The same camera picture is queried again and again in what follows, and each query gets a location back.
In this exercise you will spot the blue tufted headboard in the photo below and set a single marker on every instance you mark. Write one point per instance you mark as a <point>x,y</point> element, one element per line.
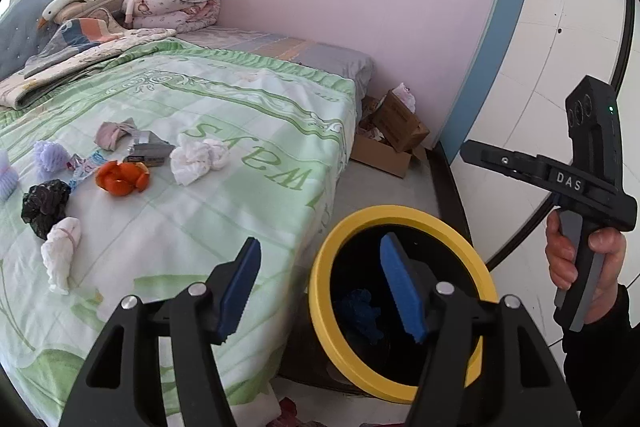
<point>20,36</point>

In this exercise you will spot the blue orange striped pillow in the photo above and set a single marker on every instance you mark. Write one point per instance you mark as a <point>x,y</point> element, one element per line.
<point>73,37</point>

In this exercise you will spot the green patterned quilt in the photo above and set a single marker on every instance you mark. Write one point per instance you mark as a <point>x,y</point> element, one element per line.
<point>289,132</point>

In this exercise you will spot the white tissue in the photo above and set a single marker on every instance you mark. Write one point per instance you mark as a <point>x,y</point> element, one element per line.
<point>193,159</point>

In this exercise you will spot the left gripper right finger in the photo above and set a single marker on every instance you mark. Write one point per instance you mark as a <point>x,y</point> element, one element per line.
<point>489,365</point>

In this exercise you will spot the black plastic bag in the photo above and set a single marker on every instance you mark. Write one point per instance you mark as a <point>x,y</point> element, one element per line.
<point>43,206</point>

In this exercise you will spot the striped bed sheet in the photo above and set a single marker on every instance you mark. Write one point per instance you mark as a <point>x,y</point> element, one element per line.
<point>335,60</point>

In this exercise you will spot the white cloth bundle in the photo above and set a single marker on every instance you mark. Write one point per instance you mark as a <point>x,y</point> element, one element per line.
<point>57,253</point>

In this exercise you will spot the orange peel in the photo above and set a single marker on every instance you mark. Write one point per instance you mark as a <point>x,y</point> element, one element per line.
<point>122,178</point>

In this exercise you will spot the cardboard box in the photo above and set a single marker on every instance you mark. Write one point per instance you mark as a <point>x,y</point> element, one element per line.
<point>390,134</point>

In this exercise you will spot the silver snack bag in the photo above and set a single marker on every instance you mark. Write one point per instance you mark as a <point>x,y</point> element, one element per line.
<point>148,149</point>

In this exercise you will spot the pink cloth scrap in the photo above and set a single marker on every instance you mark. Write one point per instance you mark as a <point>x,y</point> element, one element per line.
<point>110,132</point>

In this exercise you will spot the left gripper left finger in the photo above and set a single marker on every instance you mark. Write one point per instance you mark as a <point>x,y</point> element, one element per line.
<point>119,383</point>

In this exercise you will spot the yellow rimmed black trash bin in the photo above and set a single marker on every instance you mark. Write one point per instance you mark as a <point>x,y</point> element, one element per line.
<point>368,288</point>

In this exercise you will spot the folded cartoon blanket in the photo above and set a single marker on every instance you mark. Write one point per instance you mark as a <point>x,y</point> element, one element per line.
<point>47,73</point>

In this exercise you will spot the blue candy wrapper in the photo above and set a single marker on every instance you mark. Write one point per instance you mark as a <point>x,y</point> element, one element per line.
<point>82,168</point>

